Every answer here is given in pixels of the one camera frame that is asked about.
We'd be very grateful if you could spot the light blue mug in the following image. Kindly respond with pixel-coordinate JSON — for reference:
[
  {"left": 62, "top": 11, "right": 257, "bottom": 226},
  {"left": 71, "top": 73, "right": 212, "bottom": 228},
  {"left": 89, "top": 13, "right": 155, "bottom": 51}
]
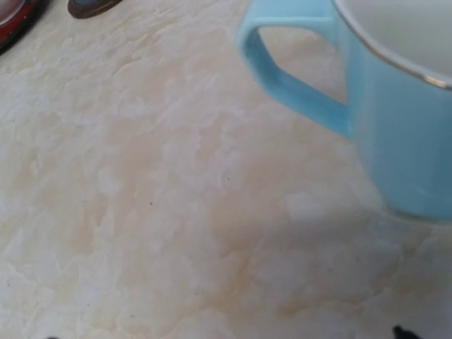
[{"left": 237, "top": 1, "right": 451, "bottom": 220}]

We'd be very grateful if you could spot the small round-base phone stand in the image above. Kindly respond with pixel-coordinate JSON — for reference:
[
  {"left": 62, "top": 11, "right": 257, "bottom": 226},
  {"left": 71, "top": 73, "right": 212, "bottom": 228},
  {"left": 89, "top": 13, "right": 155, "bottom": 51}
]
[{"left": 67, "top": 0, "right": 121, "bottom": 19}]

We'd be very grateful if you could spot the red patterned saucer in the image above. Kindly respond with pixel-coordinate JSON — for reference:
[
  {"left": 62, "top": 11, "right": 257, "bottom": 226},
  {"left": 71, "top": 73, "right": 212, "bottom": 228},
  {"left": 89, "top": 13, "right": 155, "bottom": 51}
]
[{"left": 1, "top": 0, "right": 51, "bottom": 55}]

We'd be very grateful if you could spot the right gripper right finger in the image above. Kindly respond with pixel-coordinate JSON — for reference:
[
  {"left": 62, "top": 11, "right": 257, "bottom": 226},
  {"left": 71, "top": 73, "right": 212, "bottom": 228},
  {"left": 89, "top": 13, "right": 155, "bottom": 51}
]
[{"left": 392, "top": 326, "right": 422, "bottom": 339}]

